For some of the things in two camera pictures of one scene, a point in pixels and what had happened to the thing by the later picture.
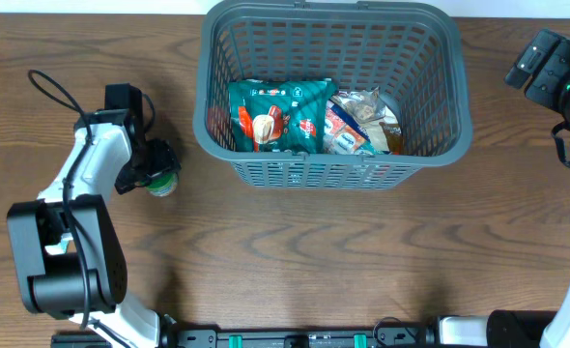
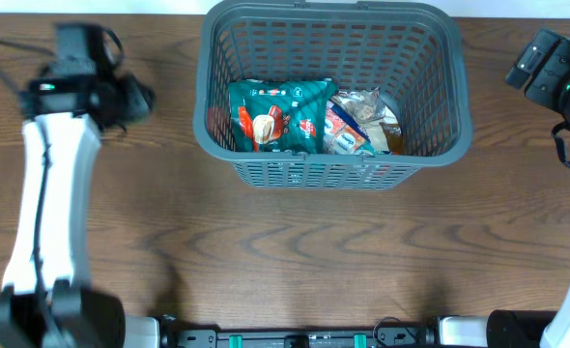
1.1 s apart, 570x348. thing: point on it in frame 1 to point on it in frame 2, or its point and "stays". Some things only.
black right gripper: [548, 68] stays
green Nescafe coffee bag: [278, 115] stays
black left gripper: [169, 161] to [137, 96]
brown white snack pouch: [367, 110] stays
